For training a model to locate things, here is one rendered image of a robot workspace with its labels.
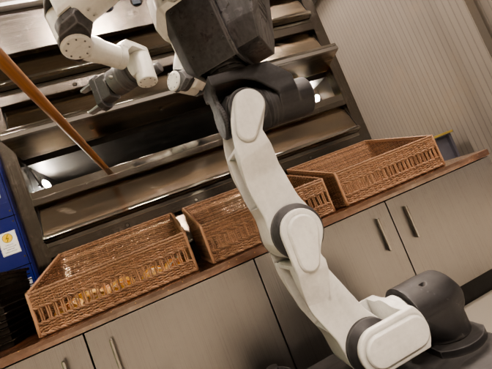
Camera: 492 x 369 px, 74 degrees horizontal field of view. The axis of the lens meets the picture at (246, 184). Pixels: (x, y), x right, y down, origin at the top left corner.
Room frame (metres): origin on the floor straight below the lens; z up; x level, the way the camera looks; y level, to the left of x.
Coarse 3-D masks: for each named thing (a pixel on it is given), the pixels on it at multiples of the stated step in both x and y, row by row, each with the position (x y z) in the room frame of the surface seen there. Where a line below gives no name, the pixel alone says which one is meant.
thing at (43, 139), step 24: (336, 48) 1.85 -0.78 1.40; (312, 72) 1.98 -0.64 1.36; (168, 96) 1.60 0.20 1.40; (192, 96) 1.68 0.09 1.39; (72, 120) 1.47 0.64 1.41; (96, 120) 1.54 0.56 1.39; (120, 120) 1.61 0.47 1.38; (144, 120) 1.70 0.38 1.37; (24, 144) 1.48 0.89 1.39; (48, 144) 1.55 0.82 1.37; (72, 144) 1.63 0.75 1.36
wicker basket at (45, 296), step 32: (160, 224) 1.63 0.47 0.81; (64, 256) 1.51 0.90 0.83; (96, 256) 1.53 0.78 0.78; (128, 256) 1.16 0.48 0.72; (160, 256) 1.19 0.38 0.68; (192, 256) 1.22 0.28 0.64; (32, 288) 1.12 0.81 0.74; (64, 288) 1.10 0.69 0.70; (96, 288) 1.13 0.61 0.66; (128, 288) 1.15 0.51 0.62; (64, 320) 1.09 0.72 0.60
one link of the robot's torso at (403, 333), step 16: (368, 304) 1.03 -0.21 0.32; (384, 304) 0.94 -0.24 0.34; (400, 304) 0.91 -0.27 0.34; (384, 320) 0.86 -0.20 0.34; (400, 320) 0.86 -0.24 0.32; (416, 320) 0.86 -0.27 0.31; (368, 336) 0.83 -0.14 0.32; (384, 336) 0.83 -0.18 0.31; (400, 336) 0.84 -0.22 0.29; (416, 336) 0.85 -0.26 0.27; (368, 352) 0.82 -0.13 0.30; (384, 352) 0.83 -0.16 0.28; (400, 352) 0.84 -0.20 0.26; (416, 352) 0.86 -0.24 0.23; (368, 368) 0.83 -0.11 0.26; (384, 368) 0.83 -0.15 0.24
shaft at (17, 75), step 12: (0, 48) 0.60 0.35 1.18; (0, 60) 0.61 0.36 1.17; (12, 72) 0.66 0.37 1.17; (24, 84) 0.72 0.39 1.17; (36, 96) 0.78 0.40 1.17; (48, 108) 0.86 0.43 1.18; (60, 120) 0.95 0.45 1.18; (72, 132) 1.07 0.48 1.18; (84, 144) 1.22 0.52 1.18; (96, 156) 1.40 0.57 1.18
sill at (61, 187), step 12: (336, 96) 1.99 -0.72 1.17; (192, 144) 1.74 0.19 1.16; (204, 144) 1.76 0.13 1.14; (156, 156) 1.69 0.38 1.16; (168, 156) 1.71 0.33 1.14; (108, 168) 1.63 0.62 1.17; (120, 168) 1.64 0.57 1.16; (72, 180) 1.58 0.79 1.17; (84, 180) 1.60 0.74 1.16; (36, 192) 1.54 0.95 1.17; (48, 192) 1.55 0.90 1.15
